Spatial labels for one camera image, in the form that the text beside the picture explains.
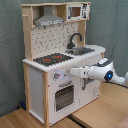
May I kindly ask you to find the grey toy sink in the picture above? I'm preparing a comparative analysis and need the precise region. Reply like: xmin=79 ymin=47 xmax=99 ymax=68
xmin=65 ymin=47 xmax=95 ymax=55

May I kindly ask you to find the toy dishwasher cabinet door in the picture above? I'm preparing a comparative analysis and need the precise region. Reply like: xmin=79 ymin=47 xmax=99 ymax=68
xmin=79 ymin=55 xmax=103 ymax=107

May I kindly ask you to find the wooden toy kitchen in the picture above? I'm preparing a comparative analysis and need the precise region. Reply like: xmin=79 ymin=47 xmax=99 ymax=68
xmin=22 ymin=2 xmax=105 ymax=127

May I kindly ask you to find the black toy stovetop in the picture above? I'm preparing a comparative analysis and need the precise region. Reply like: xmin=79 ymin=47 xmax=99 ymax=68
xmin=34 ymin=53 xmax=70 ymax=66

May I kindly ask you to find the toy microwave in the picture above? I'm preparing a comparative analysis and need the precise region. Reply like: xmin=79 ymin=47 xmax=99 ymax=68
xmin=67 ymin=3 xmax=90 ymax=21

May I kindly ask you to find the left red stove knob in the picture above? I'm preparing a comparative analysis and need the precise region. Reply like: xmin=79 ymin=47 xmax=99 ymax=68
xmin=54 ymin=73 xmax=60 ymax=79

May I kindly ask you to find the grey range hood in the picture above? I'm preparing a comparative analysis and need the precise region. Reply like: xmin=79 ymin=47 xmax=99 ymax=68
xmin=34 ymin=6 xmax=64 ymax=27

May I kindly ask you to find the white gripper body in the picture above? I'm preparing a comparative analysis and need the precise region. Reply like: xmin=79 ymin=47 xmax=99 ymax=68
xmin=70 ymin=66 xmax=89 ymax=78

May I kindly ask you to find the black toy faucet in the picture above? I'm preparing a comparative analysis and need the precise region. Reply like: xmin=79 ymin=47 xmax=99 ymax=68
xmin=66 ymin=32 xmax=83 ymax=50

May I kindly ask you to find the toy oven door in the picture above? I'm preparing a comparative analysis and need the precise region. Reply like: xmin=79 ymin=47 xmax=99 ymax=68
xmin=55 ymin=81 xmax=74 ymax=112

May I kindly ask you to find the grey backdrop curtain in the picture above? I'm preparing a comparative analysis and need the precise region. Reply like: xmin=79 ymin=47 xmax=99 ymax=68
xmin=0 ymin=0 xmax=128 ymax=117

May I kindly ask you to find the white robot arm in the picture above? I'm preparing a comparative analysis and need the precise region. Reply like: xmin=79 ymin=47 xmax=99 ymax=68
xmin=70 ymin=58 xmax=128 ymax=86

